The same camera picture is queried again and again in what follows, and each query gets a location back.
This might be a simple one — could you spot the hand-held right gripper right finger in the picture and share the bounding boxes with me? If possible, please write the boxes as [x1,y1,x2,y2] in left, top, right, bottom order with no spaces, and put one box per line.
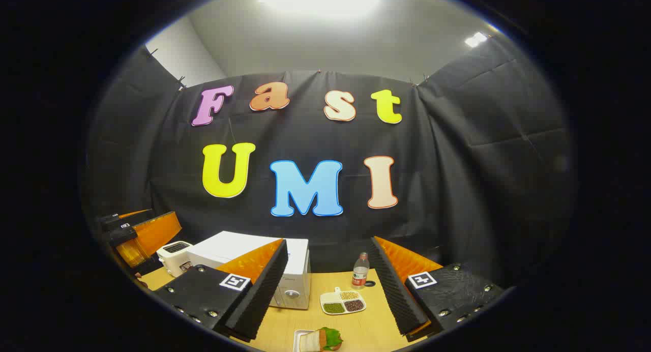
[369,236,505,342]

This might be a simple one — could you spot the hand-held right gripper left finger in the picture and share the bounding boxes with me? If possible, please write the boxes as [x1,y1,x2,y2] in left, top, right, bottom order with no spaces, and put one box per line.
[153,239,289,342]

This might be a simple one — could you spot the white microwave oven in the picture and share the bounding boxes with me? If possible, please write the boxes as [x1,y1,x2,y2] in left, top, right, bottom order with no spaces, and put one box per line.
[187,231,312,310]

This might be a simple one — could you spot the sandwich with lettuce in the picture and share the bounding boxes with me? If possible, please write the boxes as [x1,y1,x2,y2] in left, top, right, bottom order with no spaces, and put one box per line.
[300,327,344,352]

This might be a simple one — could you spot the white toaster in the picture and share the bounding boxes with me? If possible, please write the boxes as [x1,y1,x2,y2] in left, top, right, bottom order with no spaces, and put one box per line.
[156,241,194,277]

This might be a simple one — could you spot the clear plastic water bottle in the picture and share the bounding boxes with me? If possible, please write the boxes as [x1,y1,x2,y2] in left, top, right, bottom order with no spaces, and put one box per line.
[351,252,370,290]

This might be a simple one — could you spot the small white rectangular tray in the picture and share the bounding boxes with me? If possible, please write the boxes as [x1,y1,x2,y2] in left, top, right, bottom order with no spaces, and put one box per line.
[293,330,316,352]

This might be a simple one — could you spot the white divided dish with beans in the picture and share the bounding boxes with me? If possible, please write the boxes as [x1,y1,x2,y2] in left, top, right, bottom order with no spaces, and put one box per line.
[320,287,367,315]

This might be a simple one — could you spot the black backdrop cloth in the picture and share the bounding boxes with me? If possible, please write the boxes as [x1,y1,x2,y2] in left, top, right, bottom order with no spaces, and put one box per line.
[84,34,578,291]

